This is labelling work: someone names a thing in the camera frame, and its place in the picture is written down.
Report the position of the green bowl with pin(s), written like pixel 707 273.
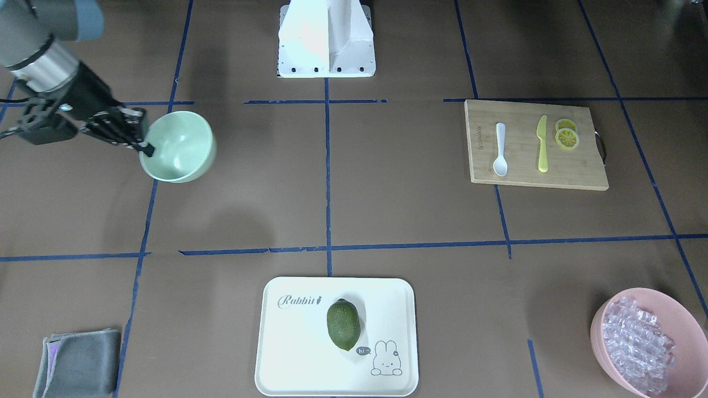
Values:
pixel 184 148

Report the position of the white plastic spoon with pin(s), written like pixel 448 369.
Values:
pixel 500 165

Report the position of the pink bowl with ice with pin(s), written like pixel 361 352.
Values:
pixel 649 344

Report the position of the grey folded cloth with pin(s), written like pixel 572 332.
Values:
pixel 80 364

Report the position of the white rabbit tray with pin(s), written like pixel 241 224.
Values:
pixel 296 357

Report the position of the green lime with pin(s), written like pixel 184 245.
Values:
pixel 343 324

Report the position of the yellow plastic knife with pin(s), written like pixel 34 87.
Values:
pixel 541 132

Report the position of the lemon slice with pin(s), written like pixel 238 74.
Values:
pixel 567 138
pixel 565 123

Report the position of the bamboo cutting board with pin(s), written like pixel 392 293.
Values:
pixel 580 169

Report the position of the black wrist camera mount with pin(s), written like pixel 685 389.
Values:
pixel 40 123

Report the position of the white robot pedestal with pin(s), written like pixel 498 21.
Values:
pixel 326 39

